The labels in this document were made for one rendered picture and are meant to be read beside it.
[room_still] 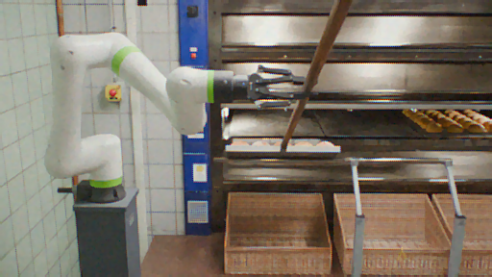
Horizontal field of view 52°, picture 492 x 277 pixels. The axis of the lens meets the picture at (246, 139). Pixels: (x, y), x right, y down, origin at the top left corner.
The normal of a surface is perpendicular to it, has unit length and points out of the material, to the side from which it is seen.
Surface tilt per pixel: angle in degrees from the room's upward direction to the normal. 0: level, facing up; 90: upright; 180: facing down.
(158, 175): 90
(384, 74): 70
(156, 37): 90
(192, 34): 90
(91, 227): 90
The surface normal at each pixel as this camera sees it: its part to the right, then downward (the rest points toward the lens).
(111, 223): -0.03, 0.25
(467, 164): -0.02, -0.09
